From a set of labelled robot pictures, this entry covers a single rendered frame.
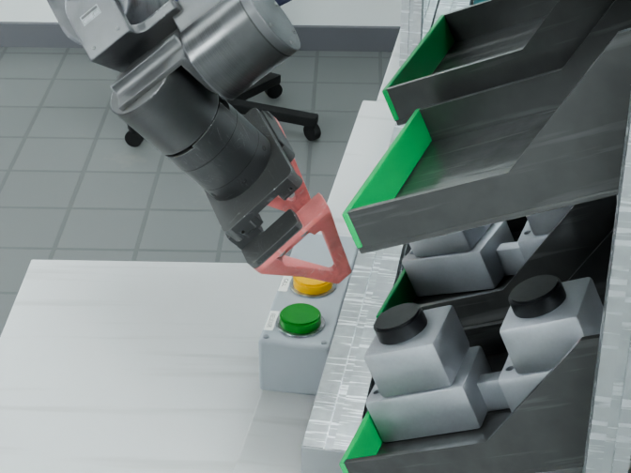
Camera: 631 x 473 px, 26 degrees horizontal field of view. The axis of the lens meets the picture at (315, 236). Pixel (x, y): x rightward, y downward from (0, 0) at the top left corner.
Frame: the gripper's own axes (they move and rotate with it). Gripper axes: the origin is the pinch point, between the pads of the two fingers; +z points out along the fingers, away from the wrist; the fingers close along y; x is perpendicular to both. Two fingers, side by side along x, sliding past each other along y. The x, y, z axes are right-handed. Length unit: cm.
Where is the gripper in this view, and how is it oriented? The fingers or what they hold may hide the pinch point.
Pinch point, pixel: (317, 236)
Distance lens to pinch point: 103.1
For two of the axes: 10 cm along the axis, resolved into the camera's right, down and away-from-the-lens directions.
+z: 6.1, 5.4, 5.8
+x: -7.3, 6.6, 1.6
